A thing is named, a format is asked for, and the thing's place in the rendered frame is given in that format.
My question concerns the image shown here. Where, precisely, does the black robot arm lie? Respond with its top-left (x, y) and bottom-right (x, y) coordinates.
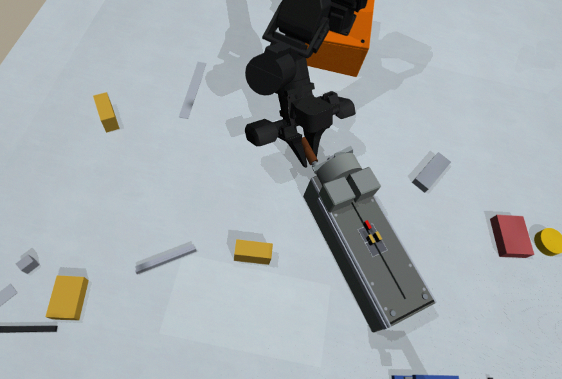
top-left (245, 0), bottom-right (367, 133)

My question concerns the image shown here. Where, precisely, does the yellow short cylinder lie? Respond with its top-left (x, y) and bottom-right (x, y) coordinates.
top-left (534, 228), bottom-right (562, 257)

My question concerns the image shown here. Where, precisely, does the yellow rectangular block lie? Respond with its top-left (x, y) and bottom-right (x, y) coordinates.
top-left (234, 239), bottom-right (273, 265)
top-left (45, 275), bottom-right (89, 320)
top-left (93, 93), bottom-right (119, 132)

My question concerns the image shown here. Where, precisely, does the black flat bar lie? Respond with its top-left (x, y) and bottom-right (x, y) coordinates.
top-left (0, 326), bottom-right (58, 333)

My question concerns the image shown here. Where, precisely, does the red rectangular block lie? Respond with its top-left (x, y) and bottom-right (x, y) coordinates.
top-left (490, 215), bottom-right (534, 258)

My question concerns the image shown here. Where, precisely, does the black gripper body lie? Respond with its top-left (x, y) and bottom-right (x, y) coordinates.
top-left (245, 76), bottom-right (356, 147)

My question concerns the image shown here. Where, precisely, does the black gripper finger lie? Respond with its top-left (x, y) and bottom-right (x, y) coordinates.
top-left (278, 133), bottom-right (307, 168)
top-left (303, 126), bottom-right (330, 157)

